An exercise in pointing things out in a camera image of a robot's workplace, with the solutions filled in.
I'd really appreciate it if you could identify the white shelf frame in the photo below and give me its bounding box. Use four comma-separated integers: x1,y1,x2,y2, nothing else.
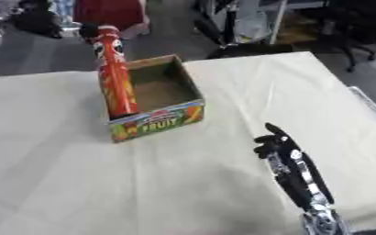
238,0,326,46

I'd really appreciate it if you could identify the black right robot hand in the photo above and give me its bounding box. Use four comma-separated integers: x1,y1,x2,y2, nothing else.
252,122,337,211

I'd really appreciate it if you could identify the orange red bottle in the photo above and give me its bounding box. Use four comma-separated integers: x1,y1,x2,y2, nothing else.
92,25,140,118

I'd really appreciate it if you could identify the printed cardboard box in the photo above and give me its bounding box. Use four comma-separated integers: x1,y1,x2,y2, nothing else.
96,54,207,144

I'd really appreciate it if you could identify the black tripod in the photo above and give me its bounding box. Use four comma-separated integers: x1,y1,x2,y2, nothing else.
194,0,243,49

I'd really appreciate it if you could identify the person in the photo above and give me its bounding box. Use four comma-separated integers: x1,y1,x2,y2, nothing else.
71,0,151,39

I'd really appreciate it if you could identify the black bag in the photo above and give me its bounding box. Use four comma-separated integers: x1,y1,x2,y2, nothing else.
9,0,65,39

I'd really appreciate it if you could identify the black office chair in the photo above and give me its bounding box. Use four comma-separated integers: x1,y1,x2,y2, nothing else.
308,0,376,73

